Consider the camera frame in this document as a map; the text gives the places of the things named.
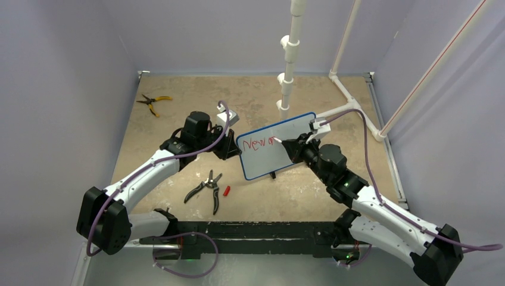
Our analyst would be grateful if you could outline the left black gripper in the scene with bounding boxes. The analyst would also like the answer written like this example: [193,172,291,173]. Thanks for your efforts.
[195,123,241,160]

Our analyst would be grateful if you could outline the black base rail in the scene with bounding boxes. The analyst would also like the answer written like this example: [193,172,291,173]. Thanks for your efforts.
[139,221,365,263]

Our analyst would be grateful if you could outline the yellow handled pliers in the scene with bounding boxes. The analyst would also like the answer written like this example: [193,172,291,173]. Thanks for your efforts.
[136,94,173,118]

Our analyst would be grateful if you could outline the wrist white camera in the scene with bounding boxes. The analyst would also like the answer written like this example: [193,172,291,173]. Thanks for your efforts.
[306,117,331,144]
[215,104,239,128]

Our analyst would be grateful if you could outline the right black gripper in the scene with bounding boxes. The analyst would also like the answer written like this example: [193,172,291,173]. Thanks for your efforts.
[283,131,331,184]

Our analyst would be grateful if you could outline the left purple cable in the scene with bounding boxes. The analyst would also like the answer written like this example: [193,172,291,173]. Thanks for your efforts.
[86,100,232,257]

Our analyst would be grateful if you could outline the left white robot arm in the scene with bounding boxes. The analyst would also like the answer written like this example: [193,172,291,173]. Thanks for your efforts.
[76,110,241,255]

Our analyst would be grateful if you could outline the white PVC pipe frame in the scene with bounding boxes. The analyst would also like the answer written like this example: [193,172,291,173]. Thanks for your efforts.
[276,1,493,142]

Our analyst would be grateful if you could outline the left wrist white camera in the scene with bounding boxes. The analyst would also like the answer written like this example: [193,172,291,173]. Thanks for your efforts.
[215,104,239,128]

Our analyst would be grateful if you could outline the blue framed whiteboard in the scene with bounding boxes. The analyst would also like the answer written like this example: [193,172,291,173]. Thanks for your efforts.
[236,112,316,181]

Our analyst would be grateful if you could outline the black handled wire stripper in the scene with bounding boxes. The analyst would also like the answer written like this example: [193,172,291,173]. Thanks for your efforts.
[183,170,223,215]

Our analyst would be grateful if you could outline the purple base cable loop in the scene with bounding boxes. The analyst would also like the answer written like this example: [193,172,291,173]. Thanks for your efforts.
[152,232,219,279]

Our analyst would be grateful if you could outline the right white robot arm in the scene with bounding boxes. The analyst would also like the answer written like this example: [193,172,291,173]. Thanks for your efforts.
[281,133,463,285]

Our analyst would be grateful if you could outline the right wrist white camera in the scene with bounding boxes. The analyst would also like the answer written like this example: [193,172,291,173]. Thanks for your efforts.
[306,117,331,144]

